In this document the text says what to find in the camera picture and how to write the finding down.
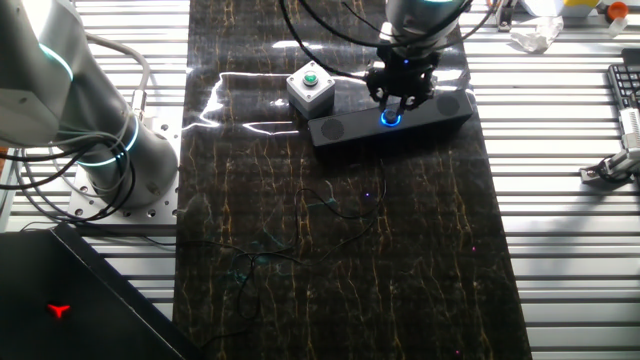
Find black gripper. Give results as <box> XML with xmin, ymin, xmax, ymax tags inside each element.
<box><xmin>366</xmin><ymin>45</ymin><xmax>442</xmax><ymax>115</ymax></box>

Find speaker knob with blue ring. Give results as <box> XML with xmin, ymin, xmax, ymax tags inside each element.
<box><xmin>379</xmin><ymin>108</ymin><xmax>403</xmax><ymax>128</ymax></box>

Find black speaker bar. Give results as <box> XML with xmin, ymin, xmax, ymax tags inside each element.
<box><xmin>307</xmin><ymin>89</ymin><xmax>475</xmax><ymax>149</ymax></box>

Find white box with green button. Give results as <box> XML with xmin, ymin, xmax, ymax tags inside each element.
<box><xmin>285</xmin><ymin>60</ymin><xmax>337</xmax><ymax>120</ymax></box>

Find crumpled clear plastic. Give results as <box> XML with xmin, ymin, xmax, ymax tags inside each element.
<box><xmin>509</xmin><ymin>14</ymin><xmax>566</xmax><ymax>54</ymax></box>

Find white box with yellow item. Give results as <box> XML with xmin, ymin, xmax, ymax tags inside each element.
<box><xmin>519</xmin><ymin>0</ymin><xmax>601</xmax><ymax>19</ymax></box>

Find dark marble pattern mat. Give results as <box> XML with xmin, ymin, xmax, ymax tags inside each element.
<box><xmin>172</xmin><ymin>0</ymin><xmax>534</xmax><ymax>360</ymax></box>

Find black keyboard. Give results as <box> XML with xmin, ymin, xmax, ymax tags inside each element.
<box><xmin>607</xmin><ymin>63</ymin><xmax>640</xmax><ymax>109</ymax></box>

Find small bottle with orange cap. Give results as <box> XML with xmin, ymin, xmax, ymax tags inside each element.
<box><xmin>604</xmin><ymin>1</ymin><xmax>630</xmax><ymax>39</ymax></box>

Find black box with red logo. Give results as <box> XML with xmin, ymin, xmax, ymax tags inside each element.
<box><xmin>0</xmin><ymin>222</ymin><xmax>201</xmax><ymax>360</ymax></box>

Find wrist cable bundle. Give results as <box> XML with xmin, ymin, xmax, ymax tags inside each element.
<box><xmin>277</xmin><ymin>0</ymin><xmax>501</xmax><ymax>81</ymax></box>

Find thin black wire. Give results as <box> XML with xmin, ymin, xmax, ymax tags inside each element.
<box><xmin>19</xmin><ymin>159</ymin><xmax>389</xmax><ymax>351</ymax></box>

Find small metal bracket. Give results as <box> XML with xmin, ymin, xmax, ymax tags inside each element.
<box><xmin>497</xmin><ymin>0</ymin><xmax>516</xmax><ymax>32</ymax></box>

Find small silver camera on bracket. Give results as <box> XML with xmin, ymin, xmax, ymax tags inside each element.
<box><xmin>579</xmin><ymin>107</ymin><xmax>640</xmax><ymax>184</ymax></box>

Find thick grey base cable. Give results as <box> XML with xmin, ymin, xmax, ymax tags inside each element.
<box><xmin>84</xmin><ymin>32</ymin><xmax>151</xmax><ymax>121</ymax></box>

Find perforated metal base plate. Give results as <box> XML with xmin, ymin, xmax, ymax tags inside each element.
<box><xmin>67</xmin><ymin>107</ymin><xmax>181</xmax><ymax>226</ymax></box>

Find black base cables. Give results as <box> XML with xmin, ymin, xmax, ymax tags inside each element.
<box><xmin>0</xmin><ymin>144</ymin><xmax>137</xmax><ymax>224</ymax></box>

